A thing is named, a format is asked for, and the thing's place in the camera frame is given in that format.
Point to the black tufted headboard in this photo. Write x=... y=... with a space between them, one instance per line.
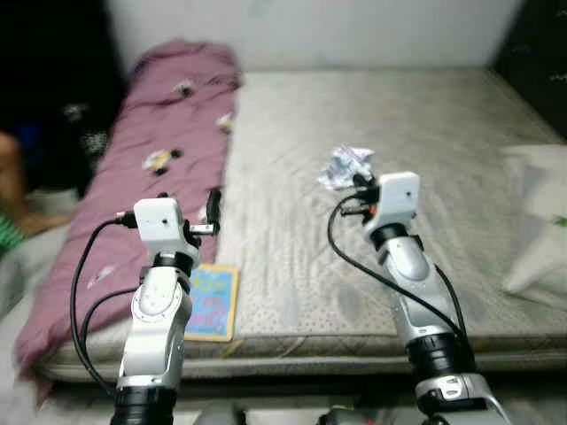
x=540 y=53

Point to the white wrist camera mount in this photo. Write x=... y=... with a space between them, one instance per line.
x=397 y=199
x=159 y=221

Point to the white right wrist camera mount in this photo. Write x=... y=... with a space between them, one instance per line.
x=397 y=199

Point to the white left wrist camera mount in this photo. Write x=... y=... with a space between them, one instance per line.
x=159 y=221

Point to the white paper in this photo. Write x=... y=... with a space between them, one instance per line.
x=341 y=164

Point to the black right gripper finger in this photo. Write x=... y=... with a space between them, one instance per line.
x=362 y=181

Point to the blue yellow children's book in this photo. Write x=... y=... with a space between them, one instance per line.
x=217 y=305

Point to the purple cartoon print blanket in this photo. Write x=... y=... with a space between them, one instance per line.
x=133 y=124

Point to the grey quilted mattress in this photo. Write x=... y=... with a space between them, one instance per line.
x=425 y=124

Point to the white printed pillow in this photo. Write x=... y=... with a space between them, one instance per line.
x=540 y=204

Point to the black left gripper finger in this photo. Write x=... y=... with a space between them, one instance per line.
x=213 y=206
x=163 y=196

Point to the grey bed base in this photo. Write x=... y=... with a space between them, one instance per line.
x=310 y=365

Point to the seated person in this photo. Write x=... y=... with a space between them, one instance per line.
x=11 y=177

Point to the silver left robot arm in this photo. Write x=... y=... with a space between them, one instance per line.
x=155 y=328

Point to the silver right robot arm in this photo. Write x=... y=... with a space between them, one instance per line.
x=412 y=274

